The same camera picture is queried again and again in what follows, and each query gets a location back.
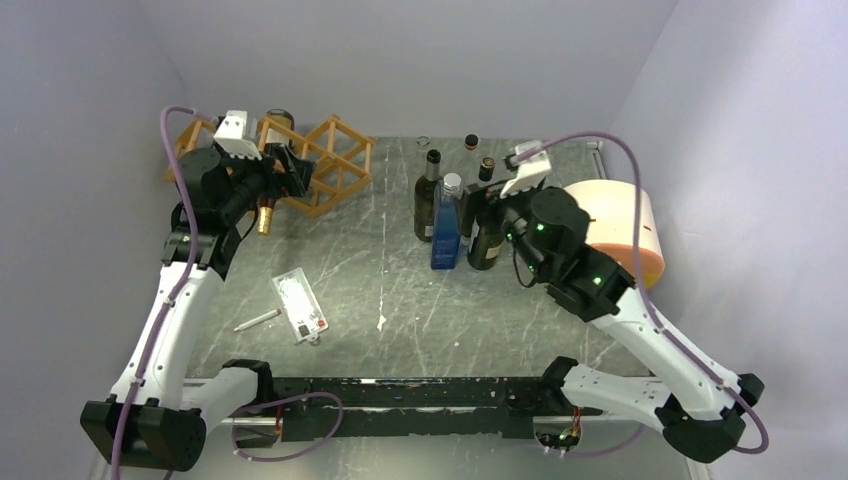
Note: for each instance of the clear plastic blister package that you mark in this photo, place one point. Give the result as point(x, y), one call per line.
point(300, 306)

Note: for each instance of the red wine bottle gold cap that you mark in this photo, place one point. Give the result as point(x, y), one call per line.
point(266, 206)

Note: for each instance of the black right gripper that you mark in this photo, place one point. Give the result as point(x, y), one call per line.
point(477, 199)

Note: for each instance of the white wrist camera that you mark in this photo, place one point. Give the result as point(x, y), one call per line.
point(530, 165)
point(236, 135)

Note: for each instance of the white pink marker pen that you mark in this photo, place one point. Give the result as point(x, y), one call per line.
point(258, 320)

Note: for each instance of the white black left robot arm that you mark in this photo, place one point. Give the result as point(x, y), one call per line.
point(147, 420)

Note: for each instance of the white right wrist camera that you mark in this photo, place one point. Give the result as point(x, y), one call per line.
point(530, 165)

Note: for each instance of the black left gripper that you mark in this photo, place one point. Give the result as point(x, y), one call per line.
point(295, 178)

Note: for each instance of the clear round glass bottle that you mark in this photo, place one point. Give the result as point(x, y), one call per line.
point(469, 161)

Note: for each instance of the dark bottle silver cap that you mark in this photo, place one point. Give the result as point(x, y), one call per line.
point(424, 191)

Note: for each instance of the clear whisky bottle black label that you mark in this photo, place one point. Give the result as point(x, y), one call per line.
point(486, 170)

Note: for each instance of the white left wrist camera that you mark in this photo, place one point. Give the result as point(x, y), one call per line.
point(236, 135)

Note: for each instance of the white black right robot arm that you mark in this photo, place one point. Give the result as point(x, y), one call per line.
point(699, 407)

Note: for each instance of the cream orange cylindrical drawer box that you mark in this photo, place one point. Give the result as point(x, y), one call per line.
point(611, 205)

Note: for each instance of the wooden wine rack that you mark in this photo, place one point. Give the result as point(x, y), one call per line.
point(331, 162)

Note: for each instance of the blue labelled clear bottle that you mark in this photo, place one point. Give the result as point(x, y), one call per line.
point(446, 223)

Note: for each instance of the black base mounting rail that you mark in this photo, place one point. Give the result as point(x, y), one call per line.
point(308, 408)

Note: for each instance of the dark green wine bottle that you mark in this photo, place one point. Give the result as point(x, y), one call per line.
point(486, 241)

